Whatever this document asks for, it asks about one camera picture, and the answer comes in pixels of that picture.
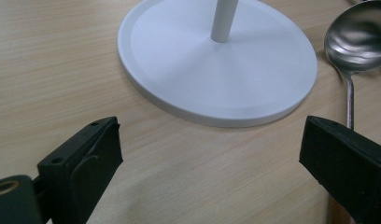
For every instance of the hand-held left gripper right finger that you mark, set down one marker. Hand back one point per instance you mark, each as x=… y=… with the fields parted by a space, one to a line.
x=347 y=161

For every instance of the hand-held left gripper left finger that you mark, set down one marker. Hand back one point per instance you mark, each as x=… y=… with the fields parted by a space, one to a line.
x=82 y=168

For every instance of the white utensil rack stand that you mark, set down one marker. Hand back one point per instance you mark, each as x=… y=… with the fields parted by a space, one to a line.
x=210 y=77

